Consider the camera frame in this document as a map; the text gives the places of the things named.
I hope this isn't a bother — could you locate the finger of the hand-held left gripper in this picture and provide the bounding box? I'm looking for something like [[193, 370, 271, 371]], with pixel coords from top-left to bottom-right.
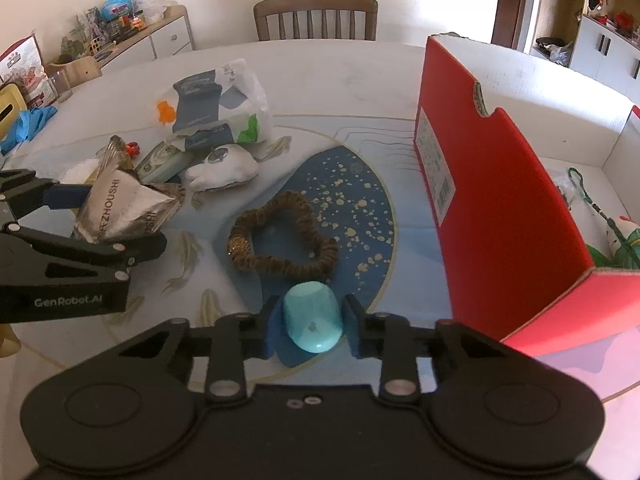
[[0, 169, 94, 227], [0, 224, 168, 287]]

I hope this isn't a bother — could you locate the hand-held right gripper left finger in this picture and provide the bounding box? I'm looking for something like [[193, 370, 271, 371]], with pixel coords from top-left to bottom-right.
[[119, 295, 282, 404]]

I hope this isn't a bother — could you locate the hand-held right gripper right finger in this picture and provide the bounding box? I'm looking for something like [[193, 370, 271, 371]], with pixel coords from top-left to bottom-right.
[[342, 294, 507, 404]]

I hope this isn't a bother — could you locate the silver foil snack packet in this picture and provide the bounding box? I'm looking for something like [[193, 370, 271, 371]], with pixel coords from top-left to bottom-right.
[[72, 167, 187, 245]]

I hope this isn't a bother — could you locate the white plush toy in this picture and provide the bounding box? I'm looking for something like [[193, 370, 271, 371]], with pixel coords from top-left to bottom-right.
[[184, 144, 259, 192]]

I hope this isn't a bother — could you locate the red cardboard box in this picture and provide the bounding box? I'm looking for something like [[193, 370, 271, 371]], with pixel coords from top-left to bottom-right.
[[414, 34, 640, 402]]

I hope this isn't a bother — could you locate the bronze foil packet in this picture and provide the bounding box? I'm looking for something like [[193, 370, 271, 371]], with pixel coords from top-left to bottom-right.
[[96, 135, 137, 175]]

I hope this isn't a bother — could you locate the yellow tissue box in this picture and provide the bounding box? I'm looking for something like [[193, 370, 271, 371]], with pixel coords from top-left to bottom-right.
[[0, 84, 28, 133]]

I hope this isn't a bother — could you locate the small wooden box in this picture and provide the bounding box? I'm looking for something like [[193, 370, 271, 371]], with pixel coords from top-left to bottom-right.
[[46, 56, 103, 87]]

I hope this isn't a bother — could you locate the red printed snack box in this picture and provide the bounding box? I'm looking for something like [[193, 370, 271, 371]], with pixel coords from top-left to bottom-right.
[[0, 32, 52, 107]]

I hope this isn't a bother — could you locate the white and wood sideboard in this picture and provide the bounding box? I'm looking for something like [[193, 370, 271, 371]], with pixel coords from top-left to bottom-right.
[[47, 5, 195, 81]]

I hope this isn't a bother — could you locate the clear plastic bag of packets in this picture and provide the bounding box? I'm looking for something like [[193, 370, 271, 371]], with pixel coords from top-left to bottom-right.
[[157, 58, 274, 153]]

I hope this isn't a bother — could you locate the crumpled clear plastic bag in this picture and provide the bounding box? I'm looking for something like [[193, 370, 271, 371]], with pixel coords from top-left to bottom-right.
[[132, 0, 170, 26]]

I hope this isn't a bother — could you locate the green and white toy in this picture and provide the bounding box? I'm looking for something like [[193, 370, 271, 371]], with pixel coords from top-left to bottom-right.
[[586, 214, 640, 270]]

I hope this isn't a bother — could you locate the wooden slat-back chair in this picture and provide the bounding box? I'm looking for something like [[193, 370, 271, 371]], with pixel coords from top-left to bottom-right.
[[253, 0, 379, 42]]

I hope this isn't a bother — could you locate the dark brown door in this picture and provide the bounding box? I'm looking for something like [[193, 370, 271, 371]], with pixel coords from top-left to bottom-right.
[[491, 0, 539, 51]]

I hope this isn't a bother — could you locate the green beaded cord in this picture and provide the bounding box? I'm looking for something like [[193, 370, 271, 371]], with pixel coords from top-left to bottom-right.
[[567, 167, 640, 263]]

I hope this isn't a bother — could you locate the white cabinet with black handles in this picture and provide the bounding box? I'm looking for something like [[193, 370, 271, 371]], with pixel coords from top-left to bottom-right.
[[570, 12, 640, 81]]

